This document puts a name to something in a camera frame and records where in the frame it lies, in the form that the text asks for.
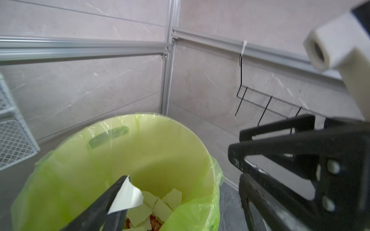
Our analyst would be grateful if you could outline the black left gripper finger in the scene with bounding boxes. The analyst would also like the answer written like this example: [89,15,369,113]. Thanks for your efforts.
[62,176,128,231]

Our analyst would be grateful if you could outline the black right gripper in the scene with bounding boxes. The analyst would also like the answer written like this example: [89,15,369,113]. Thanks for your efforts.
[228,114,370,231]

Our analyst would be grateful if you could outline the torn receipt pieces in bin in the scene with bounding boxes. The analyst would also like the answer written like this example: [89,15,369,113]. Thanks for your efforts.
[123,188,183,231]

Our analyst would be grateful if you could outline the green trash bag liner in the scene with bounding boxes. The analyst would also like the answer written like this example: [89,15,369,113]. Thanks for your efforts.
[11,114,223,231]

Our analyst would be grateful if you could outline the black wire hook rack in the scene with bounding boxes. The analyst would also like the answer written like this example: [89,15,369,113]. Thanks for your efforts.
[230,56,329,135]

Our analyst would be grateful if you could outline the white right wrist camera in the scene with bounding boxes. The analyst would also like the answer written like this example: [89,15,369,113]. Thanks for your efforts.
[304,1,370,120]

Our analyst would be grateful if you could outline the white wire mesh basket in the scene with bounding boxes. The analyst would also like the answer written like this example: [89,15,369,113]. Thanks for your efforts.
[1,75,40,170]

